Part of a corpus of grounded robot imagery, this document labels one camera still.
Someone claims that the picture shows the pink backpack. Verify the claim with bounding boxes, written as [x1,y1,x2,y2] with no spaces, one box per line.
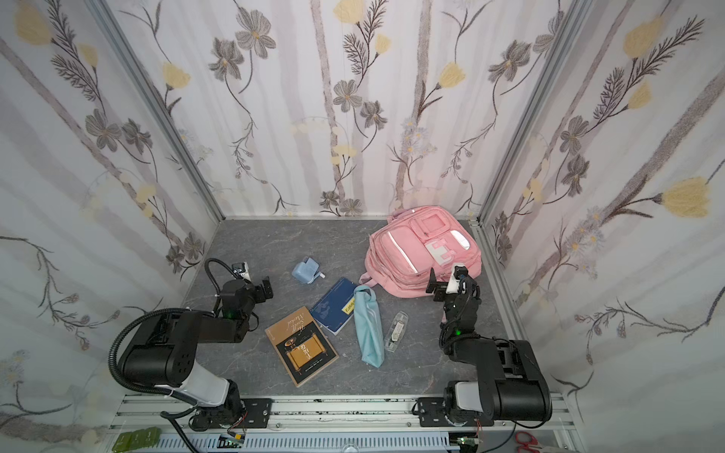
[359,206,483,298]

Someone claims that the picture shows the brown and black book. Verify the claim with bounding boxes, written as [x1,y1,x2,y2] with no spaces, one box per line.
[265,307,338,387]

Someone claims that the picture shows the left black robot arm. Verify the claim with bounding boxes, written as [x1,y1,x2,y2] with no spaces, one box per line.
[108,258,274,431]

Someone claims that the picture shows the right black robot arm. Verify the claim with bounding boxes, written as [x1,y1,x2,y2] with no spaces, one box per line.
[412,265,553,428]

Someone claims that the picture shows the clear plastic case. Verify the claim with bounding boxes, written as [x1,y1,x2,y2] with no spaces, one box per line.
[384,311,409,352]

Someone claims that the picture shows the light blue pencil sharpener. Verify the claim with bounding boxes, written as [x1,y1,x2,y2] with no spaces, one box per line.
[292,257,326,284]

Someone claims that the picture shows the teal pencil case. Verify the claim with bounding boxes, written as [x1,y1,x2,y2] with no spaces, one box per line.
[353,285,384,368]

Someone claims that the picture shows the blue book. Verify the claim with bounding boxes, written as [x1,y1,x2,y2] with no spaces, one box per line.
[311,277,357,335]

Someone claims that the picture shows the red scissors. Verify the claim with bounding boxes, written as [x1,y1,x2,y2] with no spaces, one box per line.
[515,431,541,453]

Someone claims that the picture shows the green circuit board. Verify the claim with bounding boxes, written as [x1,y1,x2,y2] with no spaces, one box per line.
[111,427,162,453]

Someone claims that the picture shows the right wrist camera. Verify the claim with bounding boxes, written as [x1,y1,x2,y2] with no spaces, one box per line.
[446,275,460,294]

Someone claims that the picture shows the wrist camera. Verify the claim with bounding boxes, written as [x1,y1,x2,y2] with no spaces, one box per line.
[231,262,251,282]
[446,275,460,294]

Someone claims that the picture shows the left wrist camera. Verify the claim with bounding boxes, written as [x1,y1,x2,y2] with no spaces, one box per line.
[231,262,251,282]

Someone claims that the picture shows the white cable duct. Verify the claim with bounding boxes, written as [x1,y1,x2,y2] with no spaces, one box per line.
[143,432,454,453]

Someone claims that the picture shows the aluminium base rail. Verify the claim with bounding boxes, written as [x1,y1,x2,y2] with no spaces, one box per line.
[104,394,586,452]

